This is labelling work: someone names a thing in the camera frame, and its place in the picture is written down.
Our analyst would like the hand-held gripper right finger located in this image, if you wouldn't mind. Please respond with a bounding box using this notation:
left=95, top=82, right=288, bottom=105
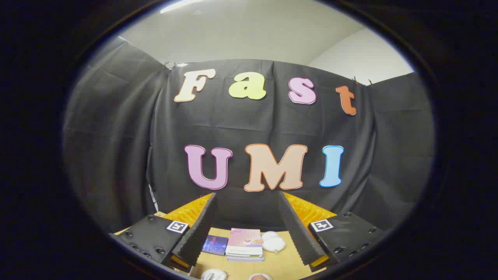
left=278, top=192, right=388, bottom=272

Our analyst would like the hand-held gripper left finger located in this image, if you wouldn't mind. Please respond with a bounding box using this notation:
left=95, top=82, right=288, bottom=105
left=109, top=192, right=217, bottom=273

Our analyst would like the blue cover book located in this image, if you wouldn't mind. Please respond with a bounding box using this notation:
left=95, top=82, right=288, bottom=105
left=202, top=235, right=229, bottom=256

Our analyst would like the white plush toy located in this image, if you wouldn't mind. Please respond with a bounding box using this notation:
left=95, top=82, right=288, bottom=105
left=261, top=231, right=287, bottom=253

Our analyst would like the pink cover book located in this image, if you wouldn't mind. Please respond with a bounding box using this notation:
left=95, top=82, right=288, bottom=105
left=226, top=228, right=263, bottom=256

